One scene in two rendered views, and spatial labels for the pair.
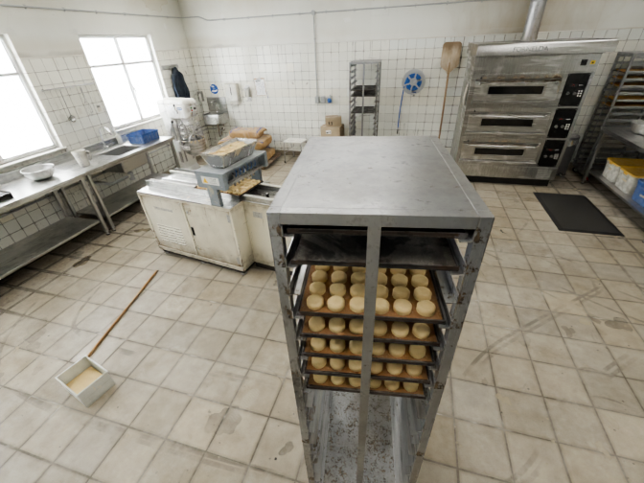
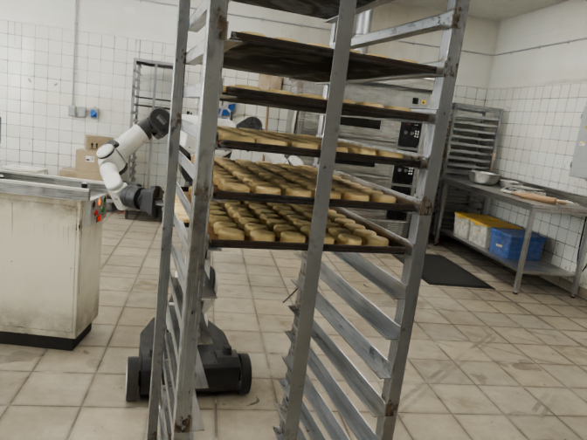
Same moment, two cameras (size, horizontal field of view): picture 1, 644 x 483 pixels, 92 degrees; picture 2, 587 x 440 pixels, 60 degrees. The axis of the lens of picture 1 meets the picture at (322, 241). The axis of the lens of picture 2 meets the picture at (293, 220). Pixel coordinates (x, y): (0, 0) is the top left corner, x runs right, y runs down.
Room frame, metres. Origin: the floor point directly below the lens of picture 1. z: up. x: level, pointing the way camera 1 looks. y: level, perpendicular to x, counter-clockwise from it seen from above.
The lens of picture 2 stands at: (-0.24, 0.37, 1.37)
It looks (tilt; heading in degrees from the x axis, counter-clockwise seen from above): 11 degrees down; 332
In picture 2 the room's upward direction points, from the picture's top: 7 degrees clockwise
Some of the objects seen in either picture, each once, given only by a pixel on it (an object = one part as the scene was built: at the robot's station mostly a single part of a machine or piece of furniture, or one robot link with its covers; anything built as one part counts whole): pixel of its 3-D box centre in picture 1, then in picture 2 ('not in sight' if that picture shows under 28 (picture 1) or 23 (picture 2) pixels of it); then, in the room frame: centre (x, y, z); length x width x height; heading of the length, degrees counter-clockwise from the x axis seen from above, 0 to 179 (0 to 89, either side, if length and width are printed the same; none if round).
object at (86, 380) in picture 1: (86, 380); not in sight; (1.42, 1.81, 0.08); 0.30 x 0.22 x 0.16; 59
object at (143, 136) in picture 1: (143, 136); not in sight; (5.24, 2.82, 0.95); 0.40 x 0.30 x 0.14; 166
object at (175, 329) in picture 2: (322, 371); (181, 348); (0.93, 0.03, 0.78); 0.64 x 0.03 x 0.03; 171
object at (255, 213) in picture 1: (285, 232); (26, 258); (2.82, 0.39, 0.45); 0.70 x 0.34 x 0.90; 64
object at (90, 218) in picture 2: not in sight; (95, 209); (2.66, 0.06, 0.77); 0.24 x 0.04 x 0.14; 154
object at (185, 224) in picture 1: (213, 219); not in sight; (3.24, 1.27, 0.42); 1.28 x 0.72 x 0.84; 64
